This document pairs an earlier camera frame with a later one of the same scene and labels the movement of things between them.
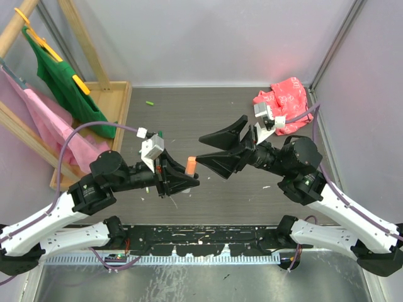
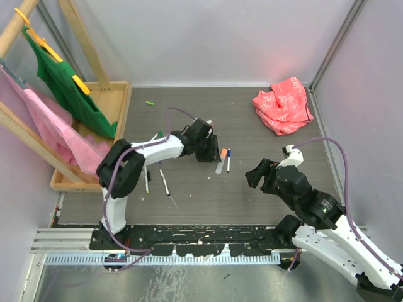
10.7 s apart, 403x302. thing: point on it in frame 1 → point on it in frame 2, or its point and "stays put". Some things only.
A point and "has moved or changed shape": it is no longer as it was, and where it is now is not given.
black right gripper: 224,163 → 253,177
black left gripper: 175,178 → 212,153
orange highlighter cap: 191,166 has moved or changed shape
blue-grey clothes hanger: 14,75 stays put
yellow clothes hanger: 51,52 stays put
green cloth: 58,75 stays put
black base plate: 207,240 stays put
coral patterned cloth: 288,99 stays put
